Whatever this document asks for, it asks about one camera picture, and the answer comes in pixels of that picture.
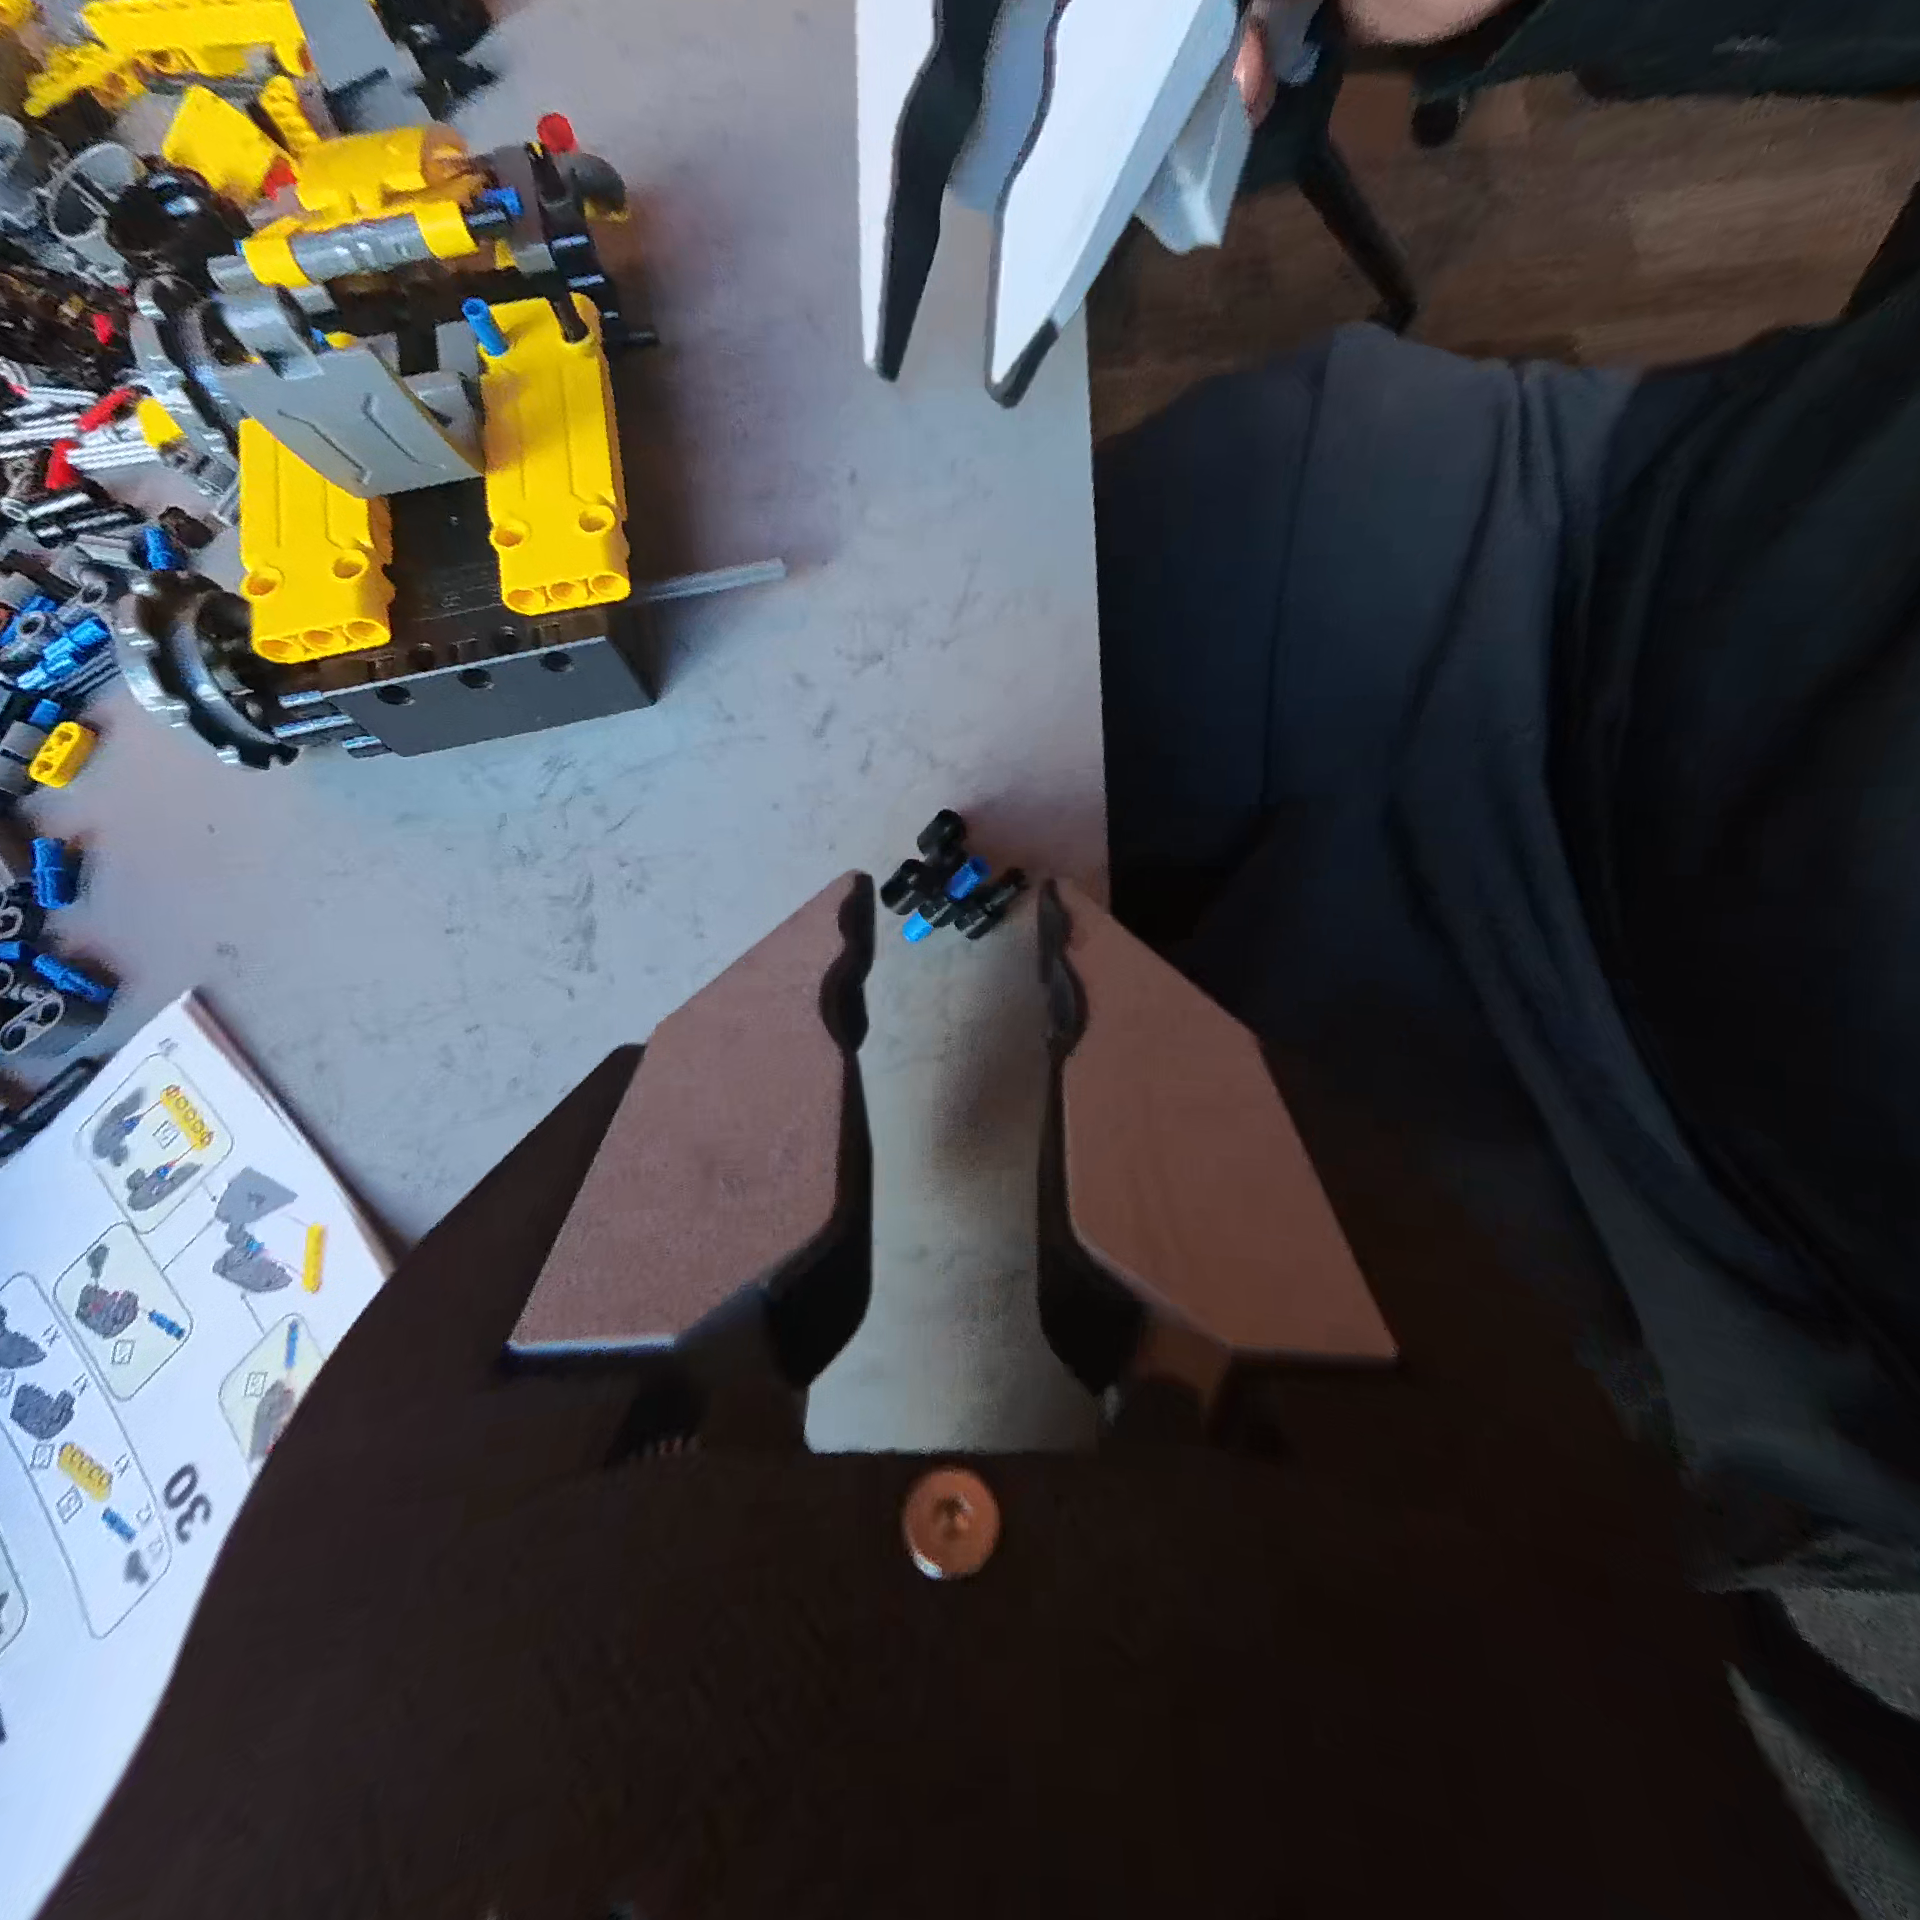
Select building instruction booklet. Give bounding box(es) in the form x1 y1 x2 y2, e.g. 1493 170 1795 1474
0 992 396 1920

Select yellow toy brick vehicle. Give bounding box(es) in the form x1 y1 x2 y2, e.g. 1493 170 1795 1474
122 114 667 777

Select person's right hand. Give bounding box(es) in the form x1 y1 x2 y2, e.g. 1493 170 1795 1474
1233 0 1517 118

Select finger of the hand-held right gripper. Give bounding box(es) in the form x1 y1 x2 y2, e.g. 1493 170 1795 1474
985 0 1252 408
852 0 970 387

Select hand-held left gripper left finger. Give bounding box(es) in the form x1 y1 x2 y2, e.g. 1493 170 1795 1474
504 873 878 1384

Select pile of loose toy bricks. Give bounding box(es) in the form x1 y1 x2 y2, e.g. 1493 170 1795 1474
0 0 518 1162

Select person's legs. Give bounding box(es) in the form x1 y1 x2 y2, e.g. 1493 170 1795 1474
1092 210 1920 1920

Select black brick connector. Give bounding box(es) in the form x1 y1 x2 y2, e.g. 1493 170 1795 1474
878 807 1030 946

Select grey brick axle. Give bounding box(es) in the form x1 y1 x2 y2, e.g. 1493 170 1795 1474
616 556 792 607

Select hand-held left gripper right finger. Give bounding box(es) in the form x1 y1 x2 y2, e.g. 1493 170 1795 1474
1036 881 1405 1396

